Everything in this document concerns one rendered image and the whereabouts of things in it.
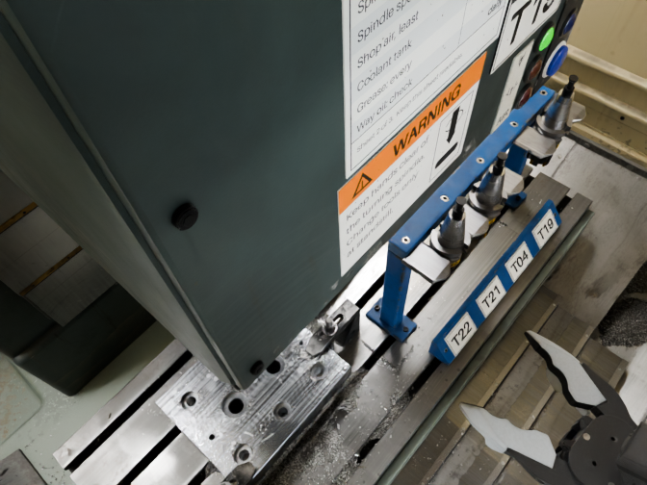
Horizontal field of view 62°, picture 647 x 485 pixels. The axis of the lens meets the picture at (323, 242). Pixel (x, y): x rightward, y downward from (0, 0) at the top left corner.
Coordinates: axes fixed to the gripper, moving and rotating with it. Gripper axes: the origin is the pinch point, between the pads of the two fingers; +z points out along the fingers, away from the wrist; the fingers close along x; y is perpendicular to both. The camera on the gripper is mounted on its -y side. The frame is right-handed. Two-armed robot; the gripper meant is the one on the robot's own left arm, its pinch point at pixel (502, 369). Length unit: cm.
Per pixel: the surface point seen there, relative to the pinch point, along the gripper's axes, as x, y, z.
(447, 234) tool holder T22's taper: 19.7, 19.3, 19.7
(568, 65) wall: 90, 40, 37
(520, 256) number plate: 45, 51, 14
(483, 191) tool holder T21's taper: 30.6, 19.9, 21.0
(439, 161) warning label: 1.9, -19.0, 12.9
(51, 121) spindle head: -21.0, -41.0, 12.1
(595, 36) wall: 91, 30, 34
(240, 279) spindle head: -17.6, -27.5, 11.3
